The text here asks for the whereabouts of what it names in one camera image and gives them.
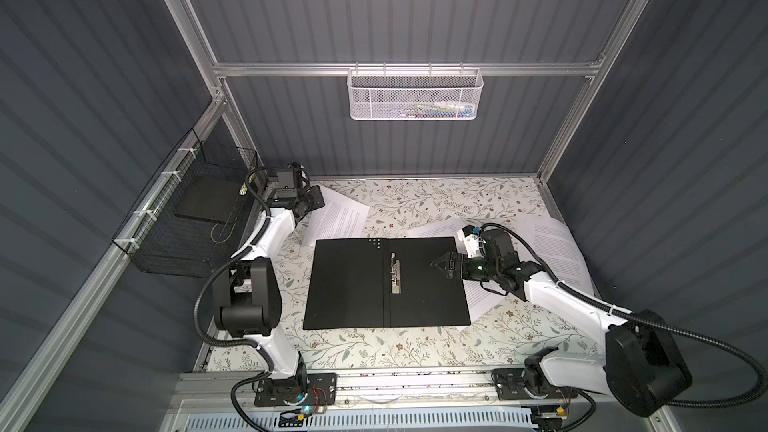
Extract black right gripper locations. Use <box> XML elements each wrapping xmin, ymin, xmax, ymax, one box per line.
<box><xmin>433</xmin><ymin>252</ymin><xmax>499</xmax><ymax>282</ymax></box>

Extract orange folder black inside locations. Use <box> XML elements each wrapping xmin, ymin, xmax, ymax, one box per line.
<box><xmin>303</xmin><ymin>237</ymin><xmax>471</xmax><ymax>331</ymax></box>

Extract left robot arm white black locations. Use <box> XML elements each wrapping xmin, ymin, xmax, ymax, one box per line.
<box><xmin>208</xmin><ymin>185</ymin><xmax>325</xmax><ymax>386</ymax></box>

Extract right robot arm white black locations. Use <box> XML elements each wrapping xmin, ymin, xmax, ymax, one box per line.
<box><xmin>431</xmin><ymin>224</ymin><xmax>693</xmax><ymax>417</ymax></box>

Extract yellow marker in basket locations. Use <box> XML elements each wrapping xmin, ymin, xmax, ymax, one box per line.
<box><xmin>239</xmin><ymin>169</ymin><xmax>257</xmax><ymax>196</ymax></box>

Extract black pad in basket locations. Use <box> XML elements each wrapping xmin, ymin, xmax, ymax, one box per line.
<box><xmin>174</xmin><ymin>176</ymin><xmax>241</xmax><ymax>224</ymax></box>

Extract markers in white basket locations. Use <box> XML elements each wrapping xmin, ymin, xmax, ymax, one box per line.
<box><xmin>397</xmin><ymin>101</ymin><xmax>476</xmax><ymax>119</ymax></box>

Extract white vented panel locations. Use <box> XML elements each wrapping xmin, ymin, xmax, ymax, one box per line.
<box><xmin>182</xmin><ymin>407</ymin><xmax>538</xmax><ymax>432</ymax></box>

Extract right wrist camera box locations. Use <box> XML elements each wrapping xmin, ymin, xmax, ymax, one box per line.
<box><xmin>456</xmin><ymin>225</ymin><xmax>484</xmax><ymax>258</ymax></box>

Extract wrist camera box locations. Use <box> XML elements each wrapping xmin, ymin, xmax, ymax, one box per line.
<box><xmin>456</xmin><ymin>225</ymin><xmax>484</xmax><ymax>258</ymax></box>
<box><xmin>275</xmin><ymin>162</ymin><xmax>310</xmax><ymax>190</ymax></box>

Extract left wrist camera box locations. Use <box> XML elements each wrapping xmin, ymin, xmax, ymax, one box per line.
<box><xmin>275</xmin><ymin>162</ymin><xmax>310</xmax><ymax>190</ymax></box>

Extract black corrugated cable left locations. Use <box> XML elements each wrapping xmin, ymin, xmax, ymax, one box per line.
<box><xmin>193</xmin><ymin>166</ymin><xmax>277</xmax><ymax>432</ymax></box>

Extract black corrugated cable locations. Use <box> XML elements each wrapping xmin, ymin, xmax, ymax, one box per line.
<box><xmin>479</xmin><ymin>221</ymin><xmax>768</xmax><ymax>409</ymax></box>
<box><xmin>193</xmin><ymin>166</ymin><xmax>277</xmax><ymax>432</ymax></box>

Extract white wire mesh basket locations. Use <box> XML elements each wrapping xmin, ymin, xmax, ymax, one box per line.
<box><xmin>346</xmin><ymin>72</ymin><xmax>484</xmax><ymax>121</ymax></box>

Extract black wire basket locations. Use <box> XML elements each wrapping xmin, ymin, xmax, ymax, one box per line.
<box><xmin>113</xmin><ymin>133</ymin><xmax>259</xmax><ymax>278</ymax></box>

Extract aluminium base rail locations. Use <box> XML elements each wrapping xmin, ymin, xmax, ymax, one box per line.
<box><xmin>173</xmin><ymin>362</ymin><xmax>655</xmax><ymax>412</ymax></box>

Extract aluminium frame crossbar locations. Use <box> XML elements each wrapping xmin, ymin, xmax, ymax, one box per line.
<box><xmin>214</xmin><ymin>62</ymin><xmax>596</xmax><ymax>78</ymax></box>

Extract aluminium frame post left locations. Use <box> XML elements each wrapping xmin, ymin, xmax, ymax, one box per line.
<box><xmin>163</xmin><ymin>0</ymin><xmax>264</xmax><ymax>165</ymax></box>

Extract aluminium frame post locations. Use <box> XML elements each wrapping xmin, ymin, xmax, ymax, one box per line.
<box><xmin>163</xmin><ymin>0</ymin><xmax>264</xmax><ymax>165</ymax></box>
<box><xmin>537</xmin><ymin>0</ymin><xmax>650</xmax><ymax>185</ymax></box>

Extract black corrugated cable right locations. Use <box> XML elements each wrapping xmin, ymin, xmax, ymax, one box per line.
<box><xmin>479</xmin><ymin>221</ymin><xmax>768</xmax><ymax>409</ymax></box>

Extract aluminium frame post right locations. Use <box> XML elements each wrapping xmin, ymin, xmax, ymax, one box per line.
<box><xmin>537</xmin><ymin>0</ymin><xmax>650</xmax><ymax>185</ymax></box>

